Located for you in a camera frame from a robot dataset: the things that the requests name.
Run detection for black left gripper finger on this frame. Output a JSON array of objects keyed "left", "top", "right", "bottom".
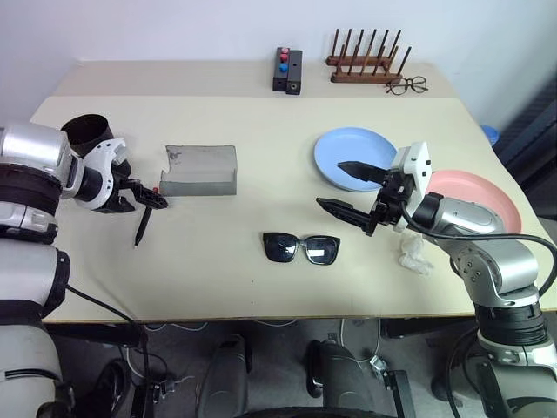
[
  {"left": 129, "top": 179, "right": 169, "bottom": 204},
  {"left": 135, "top": 191, "right": 169, "bottom": 210}
]

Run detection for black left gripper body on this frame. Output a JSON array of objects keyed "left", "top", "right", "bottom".
[{"left": 103, "top": 159, "right": 141, "bottom": 215}]

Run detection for dark rounded robot leg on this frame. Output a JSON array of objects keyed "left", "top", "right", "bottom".
[
  {"left": 305, "top": 339, "right": 384, "bottom": 418},
  {"left": 196, "top": 334, "right": 255, "bottom": 415}
]

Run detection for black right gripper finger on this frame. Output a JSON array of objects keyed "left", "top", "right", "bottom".
[
  {"left": 337, "top": 160, "right": 389, "bottom": 185},
  {"left": 315, "top": 197, "right": 376, "bottom": 236}
]

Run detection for plain black box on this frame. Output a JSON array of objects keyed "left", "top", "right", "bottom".
[{"left": 284, "top": 49, "right": 305, "bottom": 97}]

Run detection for blue round object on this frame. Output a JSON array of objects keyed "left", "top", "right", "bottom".
[{"left": 480, "top": 124, "right": 502, "bottom": 148}]

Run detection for dark ribbed panel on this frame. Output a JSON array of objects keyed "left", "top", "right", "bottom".
[{"left": 499, "top": 72, "right": 557, "bottom": 186}]

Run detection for black sunglasses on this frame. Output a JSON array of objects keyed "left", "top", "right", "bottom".
[{"left": 261, "top": 231, "right": 342, "bottom": 267}]

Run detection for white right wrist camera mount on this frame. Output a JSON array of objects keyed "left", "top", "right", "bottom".
[{"left": 390, "top": 140, "right": 434, "bottom": 232}]

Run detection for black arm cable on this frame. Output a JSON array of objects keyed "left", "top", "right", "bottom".
[
  {"left": 64, "top": 283, "right": 151, "bottom": 362},
  {"left": 399, "top": 202, "right": 557, "bottom": 311}
]

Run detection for black box with coloured buttons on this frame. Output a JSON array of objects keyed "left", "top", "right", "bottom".
[{"left": 272, "top": 46, "right": 292, "bottom": 93}]

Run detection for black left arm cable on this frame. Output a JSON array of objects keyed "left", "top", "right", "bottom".
[{"left": 64, "top": 283, "right": 151, "bottom": 362}]

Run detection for thin-framed clear eyeglasses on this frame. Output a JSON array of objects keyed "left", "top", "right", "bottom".
[{"left": 384, "top": 75, "right": 430, "bottom": 97}]

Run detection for pink plate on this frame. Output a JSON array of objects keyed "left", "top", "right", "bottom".
[{"left": 423, "top": 169, "right": 524, "bottom": 234}]

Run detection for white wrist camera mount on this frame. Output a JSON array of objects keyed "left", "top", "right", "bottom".
[
  {"left": 390, "top": 140, "right": 434, "bottom": 232},
  {"left": 70, "top": 137, "right": 132, "bottom": 213}
]

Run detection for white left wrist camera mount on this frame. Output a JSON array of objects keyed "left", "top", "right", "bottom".
[{"left": 70, "top": 137, "right": 132, "bottom": 213}]

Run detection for grey open glasses case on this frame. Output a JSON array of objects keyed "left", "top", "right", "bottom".
[{"left": 158, "top": 144, "right": 238, "bottom": 198}]

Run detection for crumpled white tissue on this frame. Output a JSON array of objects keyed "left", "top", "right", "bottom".
[{"left": 395, "top": 232, "right": 435, "bottom": 277}]

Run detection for light blue plate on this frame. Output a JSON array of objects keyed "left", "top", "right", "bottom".
[{"left": 313, "top": 125, "right": 399, "bottom": 193}]

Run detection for black marker pen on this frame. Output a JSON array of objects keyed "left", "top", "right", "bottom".
[{"left": 133, "top": 206, "right": 154, "bottom": 250}]

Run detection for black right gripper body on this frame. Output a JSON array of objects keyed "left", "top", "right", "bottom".
[{"left": 367, "top": 167, "right": 419, "bottom": 239}]

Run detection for black table frame bar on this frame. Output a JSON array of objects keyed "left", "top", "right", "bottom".
[{"left": 42, "top": 322, "right": 143, "bottom": 350}]

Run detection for brown wooden plate rack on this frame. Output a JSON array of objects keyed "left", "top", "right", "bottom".
[{"left": 325, "top": 28, "right": 413, "bottom": 84}]

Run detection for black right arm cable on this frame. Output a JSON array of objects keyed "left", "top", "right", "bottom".
[{"left": 399, "top": 202, "right": 557, "bottom": 311}]

